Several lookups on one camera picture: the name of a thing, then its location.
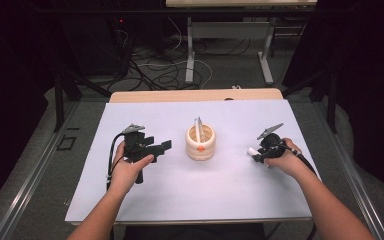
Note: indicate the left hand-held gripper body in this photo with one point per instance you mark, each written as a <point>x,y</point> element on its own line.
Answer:
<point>135,146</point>

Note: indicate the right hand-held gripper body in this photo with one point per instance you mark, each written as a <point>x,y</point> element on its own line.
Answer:
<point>272,146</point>

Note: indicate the short white tube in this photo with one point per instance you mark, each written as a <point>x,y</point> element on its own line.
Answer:
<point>251,151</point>

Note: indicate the cream ringed pen holder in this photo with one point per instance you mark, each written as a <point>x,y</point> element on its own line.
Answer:
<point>200,151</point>

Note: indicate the clear pen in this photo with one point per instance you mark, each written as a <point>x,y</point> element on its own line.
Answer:
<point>201,128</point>

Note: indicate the person's right hand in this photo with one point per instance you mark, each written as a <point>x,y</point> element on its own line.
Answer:
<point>290,161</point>

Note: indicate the person's left hand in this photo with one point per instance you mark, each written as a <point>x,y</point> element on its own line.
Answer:
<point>125,175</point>

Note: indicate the wooden table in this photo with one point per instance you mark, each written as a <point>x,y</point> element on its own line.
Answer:
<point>180,96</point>

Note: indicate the black metal stand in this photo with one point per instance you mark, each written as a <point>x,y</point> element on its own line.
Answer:
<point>59,100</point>
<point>331,100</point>

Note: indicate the dark computer box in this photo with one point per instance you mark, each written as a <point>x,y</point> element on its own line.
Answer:
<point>93,43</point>

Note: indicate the white desk with metal legs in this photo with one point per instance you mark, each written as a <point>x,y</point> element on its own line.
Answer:
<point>230,30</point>

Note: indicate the metal floor rail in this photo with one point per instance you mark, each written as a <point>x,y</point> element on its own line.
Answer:
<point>30,180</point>
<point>356,166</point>

